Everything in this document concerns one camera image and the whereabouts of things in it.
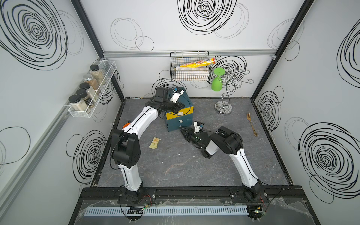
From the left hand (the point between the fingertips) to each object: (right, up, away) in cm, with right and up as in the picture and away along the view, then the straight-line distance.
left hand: (182, 106), depth 87 cm
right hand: (-1, -15, +6) cm, 17 cm away
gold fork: (+52, -9, +21) cm, 57 cm away
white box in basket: (+6, +20, -1) cm, 21 cm away
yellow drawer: (+2, -3, +4) cm, 6 cm away
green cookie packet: (-19, -25, +6) cm, 31 cm away
